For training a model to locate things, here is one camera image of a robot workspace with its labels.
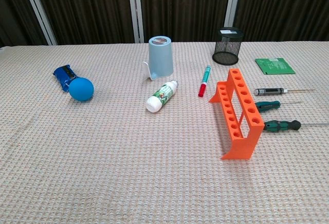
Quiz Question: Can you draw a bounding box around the large green black screwdriver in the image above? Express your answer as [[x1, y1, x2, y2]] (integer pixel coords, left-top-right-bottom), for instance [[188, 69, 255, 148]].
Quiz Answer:
[[263, 120, 329, 133]]

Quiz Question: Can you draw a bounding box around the orange test tube rack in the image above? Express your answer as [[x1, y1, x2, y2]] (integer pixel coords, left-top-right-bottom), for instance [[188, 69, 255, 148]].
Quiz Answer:
[[208, 68, 265, 161]]

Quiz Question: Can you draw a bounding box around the silver black precision screwdriver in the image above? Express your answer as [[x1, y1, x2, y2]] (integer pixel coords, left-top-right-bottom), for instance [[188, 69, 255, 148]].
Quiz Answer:
[[253, 87, 316, 96]]

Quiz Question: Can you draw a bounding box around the white bottle with green label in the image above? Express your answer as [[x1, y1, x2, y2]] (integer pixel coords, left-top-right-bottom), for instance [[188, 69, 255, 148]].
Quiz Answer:
[[145, 80, 179, 112]]

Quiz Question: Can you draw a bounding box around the light blue plastic cup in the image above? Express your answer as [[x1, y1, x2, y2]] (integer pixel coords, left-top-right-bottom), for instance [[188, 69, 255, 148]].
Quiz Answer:
[[142, 35, 174, 81]]

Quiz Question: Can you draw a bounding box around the green marker with red cap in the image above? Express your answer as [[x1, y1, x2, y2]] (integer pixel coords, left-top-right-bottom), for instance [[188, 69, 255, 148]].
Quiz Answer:
[[197, 65, 212, 98]]

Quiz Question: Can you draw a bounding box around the beige woven tablecloth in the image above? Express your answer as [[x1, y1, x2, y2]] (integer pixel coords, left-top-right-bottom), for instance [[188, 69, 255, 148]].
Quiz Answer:
[[0, 41, 329, 224]]

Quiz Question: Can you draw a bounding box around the black mesh pen holder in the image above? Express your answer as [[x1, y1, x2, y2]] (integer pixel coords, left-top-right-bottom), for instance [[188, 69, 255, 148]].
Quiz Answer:
[[212, 27, 244, 65]]

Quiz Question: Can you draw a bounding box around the blue ball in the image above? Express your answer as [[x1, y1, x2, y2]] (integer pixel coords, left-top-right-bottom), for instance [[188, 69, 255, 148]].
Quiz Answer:
[[68, 78, 95, 103]]

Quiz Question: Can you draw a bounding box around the blue snack packet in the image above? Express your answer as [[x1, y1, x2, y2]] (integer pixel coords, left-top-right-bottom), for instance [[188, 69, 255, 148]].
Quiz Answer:
[[53, 64, 78, 93]]

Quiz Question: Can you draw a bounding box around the green sachet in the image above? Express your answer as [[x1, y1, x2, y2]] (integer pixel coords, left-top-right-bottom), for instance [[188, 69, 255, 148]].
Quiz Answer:
[[254, 57, 296, 75]]

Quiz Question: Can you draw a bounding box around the black curtain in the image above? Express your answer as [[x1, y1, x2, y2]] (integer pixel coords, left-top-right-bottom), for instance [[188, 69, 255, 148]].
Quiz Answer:
[[0, 0, 329, 47]]

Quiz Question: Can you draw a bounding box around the white aluminium frame post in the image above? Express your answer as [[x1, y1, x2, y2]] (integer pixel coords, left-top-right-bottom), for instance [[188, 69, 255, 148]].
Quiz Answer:
[[20, 0, 58, 46], [224, 0, 244, 33], [127, 0, 144, 44]]

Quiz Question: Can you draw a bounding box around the small green handled screwdriver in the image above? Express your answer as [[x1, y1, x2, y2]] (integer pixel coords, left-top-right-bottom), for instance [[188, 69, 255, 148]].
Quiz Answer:
[[254, 100, 304, 114]]

